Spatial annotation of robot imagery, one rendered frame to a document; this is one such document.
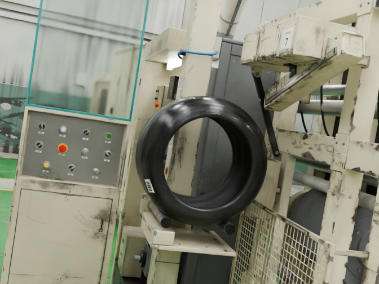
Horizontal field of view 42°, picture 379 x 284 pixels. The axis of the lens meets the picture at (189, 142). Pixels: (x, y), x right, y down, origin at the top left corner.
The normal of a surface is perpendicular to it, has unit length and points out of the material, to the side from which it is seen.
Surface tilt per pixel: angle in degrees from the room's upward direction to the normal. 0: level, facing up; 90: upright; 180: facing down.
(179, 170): 90
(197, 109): 80
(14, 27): 90
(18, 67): 90
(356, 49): 72
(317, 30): 90
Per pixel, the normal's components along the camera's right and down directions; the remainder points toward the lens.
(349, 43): 0.26, -0.22
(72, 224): 0.22, 0.09
